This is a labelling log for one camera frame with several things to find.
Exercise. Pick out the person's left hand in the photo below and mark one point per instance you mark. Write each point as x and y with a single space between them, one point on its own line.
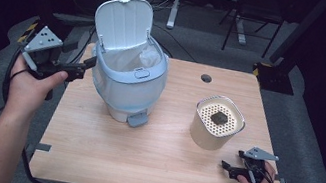
27 91

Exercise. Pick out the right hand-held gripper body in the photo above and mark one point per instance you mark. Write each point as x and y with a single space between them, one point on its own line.
253 171

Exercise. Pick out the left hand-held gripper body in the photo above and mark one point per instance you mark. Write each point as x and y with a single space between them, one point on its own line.
43 50

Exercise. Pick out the dark tea residue lump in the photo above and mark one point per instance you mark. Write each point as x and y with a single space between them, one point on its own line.
219 118

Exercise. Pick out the white bin liner bag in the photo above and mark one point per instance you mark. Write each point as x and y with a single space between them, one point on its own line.
129 58

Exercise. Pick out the yellow black striped stand base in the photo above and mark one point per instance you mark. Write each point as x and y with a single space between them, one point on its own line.
275 79
31 27

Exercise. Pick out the white desk frame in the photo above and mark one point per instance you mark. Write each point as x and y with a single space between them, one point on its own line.
173 12

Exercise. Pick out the black metal chair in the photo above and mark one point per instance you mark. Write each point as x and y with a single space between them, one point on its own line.
256 10

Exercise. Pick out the blue white pedal trash bin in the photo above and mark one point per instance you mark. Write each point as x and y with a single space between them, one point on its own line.
126 95

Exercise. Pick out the dark slanted metal post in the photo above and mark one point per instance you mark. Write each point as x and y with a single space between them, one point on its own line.
300 27

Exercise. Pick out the beige container with perforated strainer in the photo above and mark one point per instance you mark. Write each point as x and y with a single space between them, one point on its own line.
204 136

